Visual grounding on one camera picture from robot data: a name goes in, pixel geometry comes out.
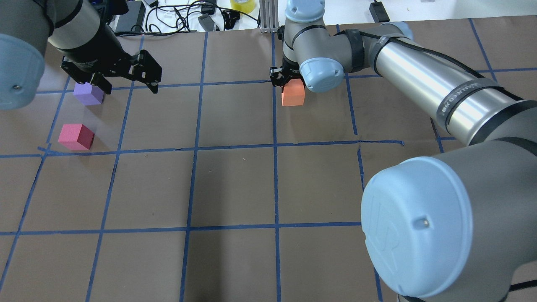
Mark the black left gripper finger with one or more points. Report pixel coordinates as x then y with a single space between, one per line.
147 70
83 77

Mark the pink foam block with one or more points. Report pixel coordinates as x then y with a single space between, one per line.
76 137

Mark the yellow tape roll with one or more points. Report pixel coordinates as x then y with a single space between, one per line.
245 6

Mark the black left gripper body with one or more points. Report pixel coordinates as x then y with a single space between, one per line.
100 51

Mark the purple foam block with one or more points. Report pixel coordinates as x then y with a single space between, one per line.
88 94

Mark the aluminium frame post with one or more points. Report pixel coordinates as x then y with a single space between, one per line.
268 16

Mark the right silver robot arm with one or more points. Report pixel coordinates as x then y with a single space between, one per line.
329 149

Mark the black power adapter brick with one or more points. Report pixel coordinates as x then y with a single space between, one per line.
132 20

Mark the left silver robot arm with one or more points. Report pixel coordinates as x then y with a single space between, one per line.
27 27

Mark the orange foam block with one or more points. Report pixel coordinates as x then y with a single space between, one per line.
293 93

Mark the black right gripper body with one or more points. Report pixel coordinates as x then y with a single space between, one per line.
280 76

